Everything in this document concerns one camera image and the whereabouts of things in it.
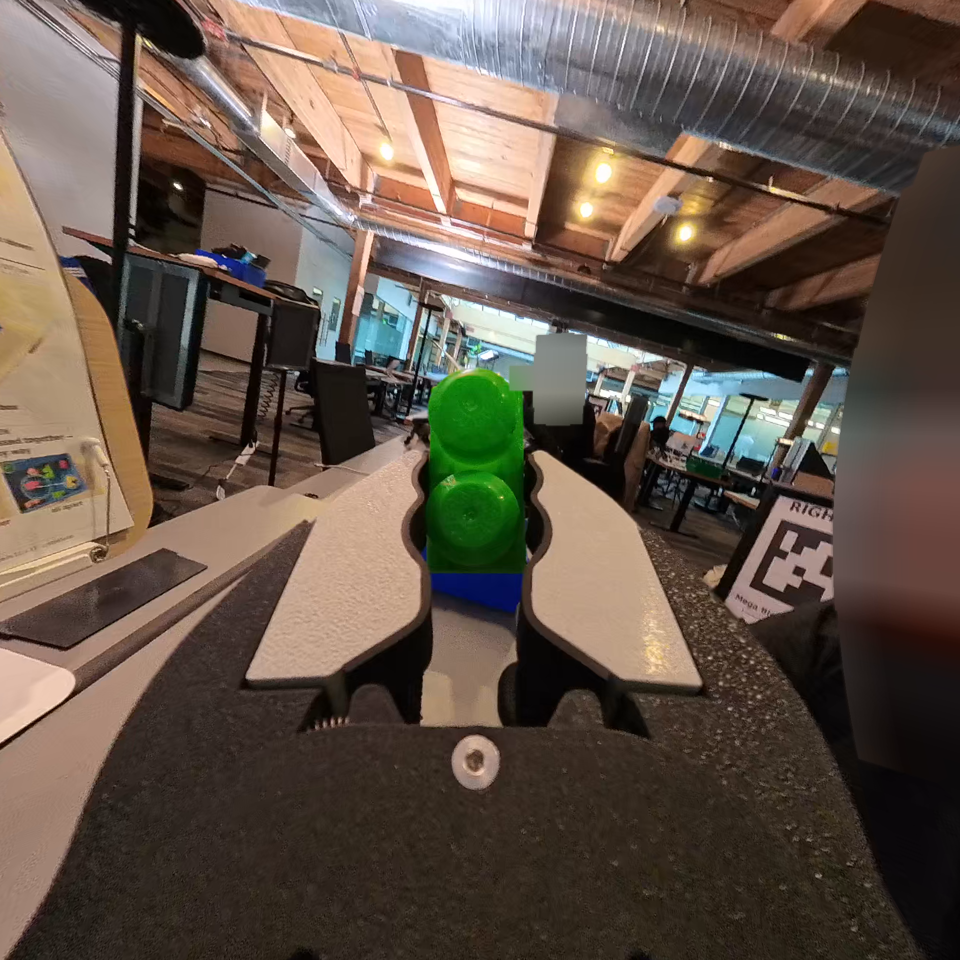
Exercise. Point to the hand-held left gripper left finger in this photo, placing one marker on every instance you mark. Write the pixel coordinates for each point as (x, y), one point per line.
(345, 585)

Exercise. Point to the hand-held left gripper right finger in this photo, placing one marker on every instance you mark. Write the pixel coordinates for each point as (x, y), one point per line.
(607, 592)

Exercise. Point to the blue plastic bin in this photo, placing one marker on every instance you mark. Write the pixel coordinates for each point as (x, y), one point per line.
(480, 592)

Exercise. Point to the green two-stud toy block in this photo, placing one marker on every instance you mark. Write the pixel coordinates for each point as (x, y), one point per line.
(472, 450)

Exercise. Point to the grey desk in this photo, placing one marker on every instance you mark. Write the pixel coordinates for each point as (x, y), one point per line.
(262, 502)

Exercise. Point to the dark metal desk plate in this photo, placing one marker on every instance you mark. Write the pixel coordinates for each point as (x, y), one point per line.
(105, 596)

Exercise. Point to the tall brown-top desk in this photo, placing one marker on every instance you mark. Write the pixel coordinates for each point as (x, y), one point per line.
(232, 289)

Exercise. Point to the white crumpled cloth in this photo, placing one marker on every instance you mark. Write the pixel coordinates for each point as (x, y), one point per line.
(721, 577)

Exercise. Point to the brown coat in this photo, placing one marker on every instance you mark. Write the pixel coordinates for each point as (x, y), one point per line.
(626, 442)

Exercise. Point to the green bin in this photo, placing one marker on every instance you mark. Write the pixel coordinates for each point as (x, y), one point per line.
(705, 469)

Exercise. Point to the white power strip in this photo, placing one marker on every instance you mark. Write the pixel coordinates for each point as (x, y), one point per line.
(240, 457)

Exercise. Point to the small black tripod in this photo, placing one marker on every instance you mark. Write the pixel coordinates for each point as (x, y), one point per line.
(418, 431)

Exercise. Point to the black office chair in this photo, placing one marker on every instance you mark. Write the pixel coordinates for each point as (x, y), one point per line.
(341, 412)

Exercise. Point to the framed marker sign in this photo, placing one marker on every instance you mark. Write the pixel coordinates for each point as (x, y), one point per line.
(787, 559)

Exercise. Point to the black floor lamp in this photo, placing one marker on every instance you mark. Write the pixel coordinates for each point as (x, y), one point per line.
(746, 420)

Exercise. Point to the black hanging box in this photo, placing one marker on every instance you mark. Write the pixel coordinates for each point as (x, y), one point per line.
(292, 334)

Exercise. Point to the dark display on stand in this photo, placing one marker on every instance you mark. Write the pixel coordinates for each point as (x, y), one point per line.
(161, 330)

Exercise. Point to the white stand base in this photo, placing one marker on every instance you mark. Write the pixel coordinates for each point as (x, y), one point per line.
(26, 690)

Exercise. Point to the blue storage bin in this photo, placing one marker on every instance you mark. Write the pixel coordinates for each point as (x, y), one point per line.
(225, 262)

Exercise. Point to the round ceiling light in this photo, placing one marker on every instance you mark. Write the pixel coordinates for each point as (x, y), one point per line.
(602, 171)
(684, 231)
(386, 150)
(585, 208)

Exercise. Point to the printed instruction sheet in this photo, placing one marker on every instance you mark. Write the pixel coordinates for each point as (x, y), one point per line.
(37, 375)

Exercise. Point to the silver air duct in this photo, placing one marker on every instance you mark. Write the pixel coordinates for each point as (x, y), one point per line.
(675, 75)

